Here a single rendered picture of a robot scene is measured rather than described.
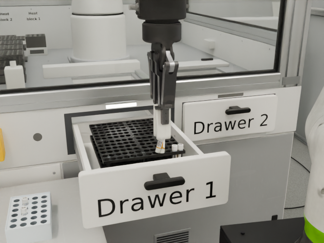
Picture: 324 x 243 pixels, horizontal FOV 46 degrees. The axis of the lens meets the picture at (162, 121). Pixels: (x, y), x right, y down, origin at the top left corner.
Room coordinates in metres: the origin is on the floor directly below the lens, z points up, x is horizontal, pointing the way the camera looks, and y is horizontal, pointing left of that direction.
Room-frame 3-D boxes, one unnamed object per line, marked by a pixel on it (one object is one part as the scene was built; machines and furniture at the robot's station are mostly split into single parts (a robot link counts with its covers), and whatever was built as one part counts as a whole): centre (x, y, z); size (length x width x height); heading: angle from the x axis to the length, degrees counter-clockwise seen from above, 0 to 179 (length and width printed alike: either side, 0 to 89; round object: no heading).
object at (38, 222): (0.68, 0.27, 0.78); 0.12 x 0.08 x 0.04; 16
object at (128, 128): (0.83, 0.07, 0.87); 0.22 x 0.18 x 0.06; 18
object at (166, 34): (0.75, 0.00, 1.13); 0.08 x 0.07 x 0.09; 17
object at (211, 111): (1.04, -0.20, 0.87); 0.29 x 0.02 x 0.11; 108
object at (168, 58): (0.71, -0.01, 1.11); 0.05 x 0.02 x 0.05; 17
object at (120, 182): (0.64, 0.01, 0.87); 0.29 x 0.02 x 0.11; 108
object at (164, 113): (0.72, -0.01, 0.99); 0.03 x 0.01 x 0.05; 17
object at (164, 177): (0.61, 0.00, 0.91); 0.07 x 0.04 x 0.01; 108
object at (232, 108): (1.01, -0.21, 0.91); 0.07 x 0.04 x 0.01; 108
